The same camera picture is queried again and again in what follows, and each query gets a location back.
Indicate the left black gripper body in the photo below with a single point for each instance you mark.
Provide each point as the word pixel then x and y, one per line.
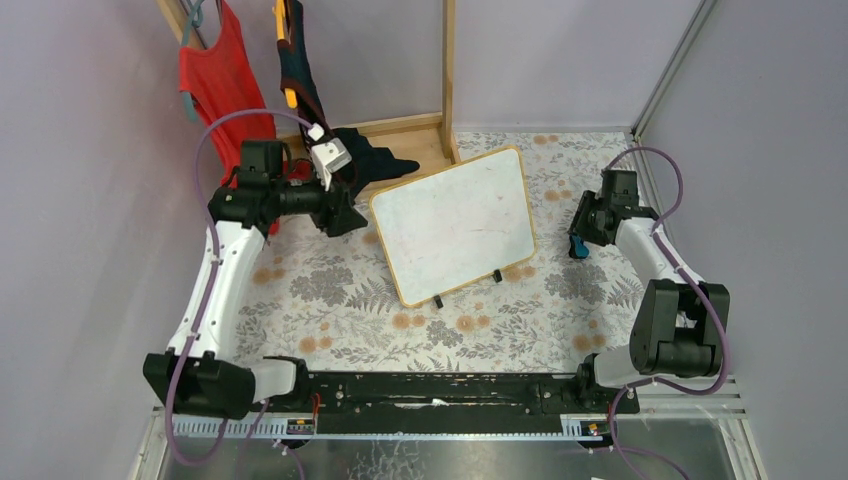
pixel 337 211

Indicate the red mesh tank top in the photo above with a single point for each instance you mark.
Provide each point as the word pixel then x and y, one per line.
pixel 222 82

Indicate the floral table mat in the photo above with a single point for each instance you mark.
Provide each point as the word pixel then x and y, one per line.
pixel 332 302

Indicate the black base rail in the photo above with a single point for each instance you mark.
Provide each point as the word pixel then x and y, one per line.
pixel 375 403

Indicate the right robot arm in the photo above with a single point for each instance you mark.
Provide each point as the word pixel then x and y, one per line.
pixel 679 328

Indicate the wooden clothes rack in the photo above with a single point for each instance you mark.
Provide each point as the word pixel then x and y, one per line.
pixel 426 138

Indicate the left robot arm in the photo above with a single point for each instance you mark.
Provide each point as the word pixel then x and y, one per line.
pixel 198 374

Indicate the navy tank top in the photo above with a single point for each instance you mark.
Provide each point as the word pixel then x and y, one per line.
pixel 369 163

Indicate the aluminium frame post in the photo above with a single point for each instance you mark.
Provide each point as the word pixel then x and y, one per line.
pixel 687 40

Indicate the teal clothes hanger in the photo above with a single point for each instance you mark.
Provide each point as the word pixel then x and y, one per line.
pixel 194 19

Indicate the whiteboard with yellow frame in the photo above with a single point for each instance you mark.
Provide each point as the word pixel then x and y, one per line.
pixel 449 229

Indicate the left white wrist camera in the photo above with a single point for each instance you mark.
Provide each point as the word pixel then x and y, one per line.
pixel 328 158

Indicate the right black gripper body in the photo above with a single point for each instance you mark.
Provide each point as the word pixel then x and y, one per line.
pixel 584 221

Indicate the yellow clothes hanger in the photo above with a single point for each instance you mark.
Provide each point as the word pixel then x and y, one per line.
pixel 280 11

